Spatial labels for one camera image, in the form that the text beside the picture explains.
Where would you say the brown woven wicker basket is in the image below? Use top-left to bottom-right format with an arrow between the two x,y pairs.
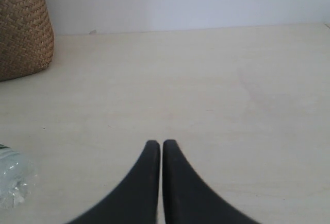
1,0 -> 55,81

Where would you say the clear plastic water bottle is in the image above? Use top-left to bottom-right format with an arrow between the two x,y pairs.
1,144 -> 37,210

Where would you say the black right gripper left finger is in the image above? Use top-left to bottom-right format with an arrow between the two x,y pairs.
70,141 -> 161,224

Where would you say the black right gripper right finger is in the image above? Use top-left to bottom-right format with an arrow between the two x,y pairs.
162,140 -> 257,224

